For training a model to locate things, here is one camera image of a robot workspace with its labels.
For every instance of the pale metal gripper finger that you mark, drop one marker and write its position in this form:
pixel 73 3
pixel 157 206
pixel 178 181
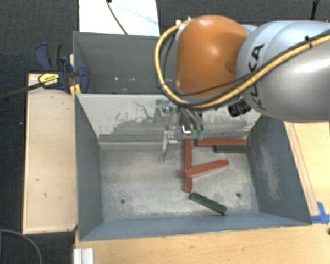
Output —
pixel 172 147
pixel 165 148

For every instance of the red-brown flat block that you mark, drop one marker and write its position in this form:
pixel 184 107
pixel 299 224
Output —
pixel 206 168
pixel 221 142
pixel 188 158

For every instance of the grey metal bin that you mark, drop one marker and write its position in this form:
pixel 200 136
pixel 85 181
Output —
pixel 143 180

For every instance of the pale wood flat board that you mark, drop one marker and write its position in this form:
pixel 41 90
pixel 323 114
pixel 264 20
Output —
pixel 50 161

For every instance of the black cylinder on white bracket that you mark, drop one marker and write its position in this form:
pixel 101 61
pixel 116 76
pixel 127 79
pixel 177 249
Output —
pixel 238 108

